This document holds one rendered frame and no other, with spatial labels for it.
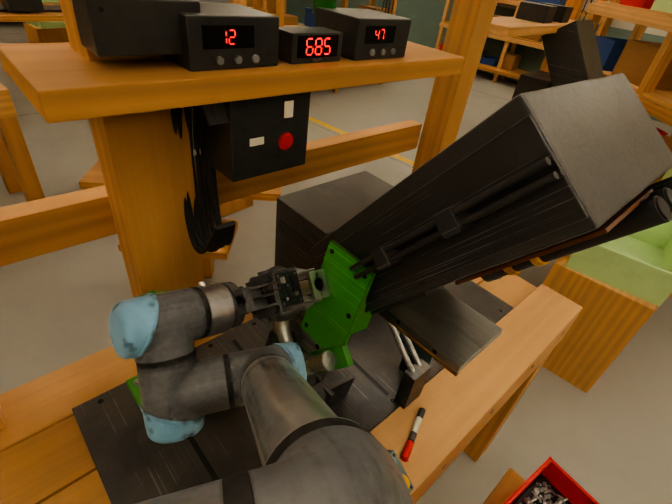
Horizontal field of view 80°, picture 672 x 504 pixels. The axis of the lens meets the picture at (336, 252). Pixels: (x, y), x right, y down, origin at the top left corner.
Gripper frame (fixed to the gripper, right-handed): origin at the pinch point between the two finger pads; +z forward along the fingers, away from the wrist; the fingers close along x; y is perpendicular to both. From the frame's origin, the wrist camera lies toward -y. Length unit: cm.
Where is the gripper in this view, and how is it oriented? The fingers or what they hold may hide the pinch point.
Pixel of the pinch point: (311, 286)
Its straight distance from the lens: 77.5
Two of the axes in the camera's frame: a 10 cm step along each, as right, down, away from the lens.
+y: 6.9, -2.4, -6.8
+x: -2.5, -9.7, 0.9
